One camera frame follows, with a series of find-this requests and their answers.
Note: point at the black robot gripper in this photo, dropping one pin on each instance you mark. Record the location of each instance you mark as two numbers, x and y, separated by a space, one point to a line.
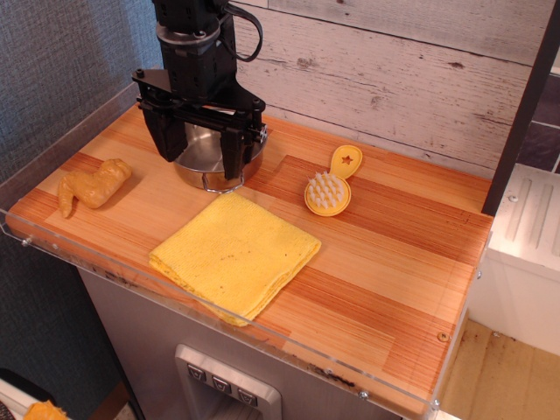
198 71

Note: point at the yellow cloth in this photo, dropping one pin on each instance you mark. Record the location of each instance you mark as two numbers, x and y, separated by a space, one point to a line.
236 256

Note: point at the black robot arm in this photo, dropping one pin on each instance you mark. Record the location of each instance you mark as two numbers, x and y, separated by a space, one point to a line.
175 18

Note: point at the stainless steel pot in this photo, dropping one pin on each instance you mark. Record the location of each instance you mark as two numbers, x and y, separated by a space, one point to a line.
200 165

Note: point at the toy chicken wing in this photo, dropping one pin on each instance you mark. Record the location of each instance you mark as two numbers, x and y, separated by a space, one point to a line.
92 189

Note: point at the yellow scrub brush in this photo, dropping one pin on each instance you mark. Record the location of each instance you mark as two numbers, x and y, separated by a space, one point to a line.
328 193

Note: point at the clear acrylic table guard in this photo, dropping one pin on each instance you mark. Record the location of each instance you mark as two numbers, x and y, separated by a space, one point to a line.
373 309

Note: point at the toy fridge dispenser panel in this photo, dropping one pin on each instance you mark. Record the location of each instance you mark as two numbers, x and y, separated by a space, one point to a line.
215 390

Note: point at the yellow object bottom left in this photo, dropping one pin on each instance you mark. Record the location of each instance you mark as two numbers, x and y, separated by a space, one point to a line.
44 411

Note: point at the white toy cabinet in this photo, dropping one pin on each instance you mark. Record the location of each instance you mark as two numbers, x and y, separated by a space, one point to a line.
516 291

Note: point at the dark right vertical post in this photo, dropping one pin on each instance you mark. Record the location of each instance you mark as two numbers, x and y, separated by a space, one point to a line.
532 93

